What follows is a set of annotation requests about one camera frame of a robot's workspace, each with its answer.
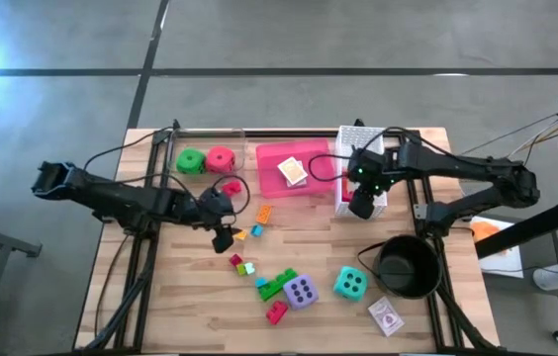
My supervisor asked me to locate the black bucket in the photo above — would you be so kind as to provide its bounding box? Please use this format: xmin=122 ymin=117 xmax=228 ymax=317
xmin=356 ymin=234 xmax=443 ymax=301

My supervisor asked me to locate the white perforated basket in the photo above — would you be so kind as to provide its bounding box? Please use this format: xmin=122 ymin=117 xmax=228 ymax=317
xmin=333 ymin=125 xmax=389 ymax=220

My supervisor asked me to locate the white rounded object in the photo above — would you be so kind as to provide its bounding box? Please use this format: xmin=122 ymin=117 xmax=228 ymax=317
xmin=532 ymin=264 xmax=558 ymax=292

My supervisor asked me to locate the black desk beam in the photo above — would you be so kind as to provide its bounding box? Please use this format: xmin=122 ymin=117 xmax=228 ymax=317
xmin=474 ymin=195 xmax=558 ymax=261

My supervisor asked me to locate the grey cable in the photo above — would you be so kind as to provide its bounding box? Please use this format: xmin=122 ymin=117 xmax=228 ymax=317
xmin=454 ymin=113 xmax=558 ymax=162

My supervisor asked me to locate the long green building block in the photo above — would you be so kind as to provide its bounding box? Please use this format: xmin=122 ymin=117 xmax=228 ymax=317
xmin=257 ymin=267 xmax=299 ymax=303

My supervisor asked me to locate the orange long building block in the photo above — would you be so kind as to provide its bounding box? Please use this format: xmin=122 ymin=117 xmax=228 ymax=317
xmin=255 ymin=204 xmax=274 ymax=225

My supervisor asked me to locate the orange object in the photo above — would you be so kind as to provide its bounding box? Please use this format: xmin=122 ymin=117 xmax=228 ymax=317
xmin=471 ymin=221 xmax=508 ymax=244

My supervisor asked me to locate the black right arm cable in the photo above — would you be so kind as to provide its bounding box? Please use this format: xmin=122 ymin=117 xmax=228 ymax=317
xmin=307 ymin=126 xmax=409 ymax=184

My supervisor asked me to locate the purple foam die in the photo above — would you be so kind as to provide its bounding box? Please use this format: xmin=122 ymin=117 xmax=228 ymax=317
xmin=282 ymin=274 xmax=320 ymax=312

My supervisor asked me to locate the clear plastic bin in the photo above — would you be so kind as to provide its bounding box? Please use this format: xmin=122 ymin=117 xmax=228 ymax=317
xmin=167 ymin=127 xmax=247 ymax=175

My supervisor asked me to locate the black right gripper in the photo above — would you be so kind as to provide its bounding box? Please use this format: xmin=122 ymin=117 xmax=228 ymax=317
xmin=348 ymin=180 xmax=384 ymax=222

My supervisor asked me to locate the red foam die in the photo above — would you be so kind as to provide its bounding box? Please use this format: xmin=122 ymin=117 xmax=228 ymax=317
xmin=204 ymin=145 xmax=236 ymax=175

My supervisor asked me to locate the green foam die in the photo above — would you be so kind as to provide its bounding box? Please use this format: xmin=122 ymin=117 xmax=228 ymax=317
xmin=174 ymin=147 xmax=208 ymax=176

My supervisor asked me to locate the red playing card box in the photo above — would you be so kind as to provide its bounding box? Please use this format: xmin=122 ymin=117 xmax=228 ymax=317
xmin=367 ymin=296 xmax=406 ymax=338

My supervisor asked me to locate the teal foam die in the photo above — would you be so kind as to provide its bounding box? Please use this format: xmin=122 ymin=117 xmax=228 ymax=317
xmin=332 ymin=265 xmax=369 ymax=302

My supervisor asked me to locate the black aluminium rig frame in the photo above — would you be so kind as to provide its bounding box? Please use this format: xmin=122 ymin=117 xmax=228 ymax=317
xmin=78 ymin=118 xmax=503 ymax=356

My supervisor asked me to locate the pink plastic bin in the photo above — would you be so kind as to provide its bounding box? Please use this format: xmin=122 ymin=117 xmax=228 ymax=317
xmin=254 ymin=137 xmax=335 ymax=199

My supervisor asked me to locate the large red stepped block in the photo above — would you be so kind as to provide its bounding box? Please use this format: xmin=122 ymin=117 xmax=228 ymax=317
xmin=265 ymin=300 xmax=291 ymax=326

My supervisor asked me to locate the white paper sheet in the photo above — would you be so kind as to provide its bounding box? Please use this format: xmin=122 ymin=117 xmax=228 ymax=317
xmin=470 ymin=215 xmax=525 ymax=279

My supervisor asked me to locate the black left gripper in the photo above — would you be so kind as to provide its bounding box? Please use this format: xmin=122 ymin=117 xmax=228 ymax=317
xmin=211 ymin=212 xmax=235 ymax=255

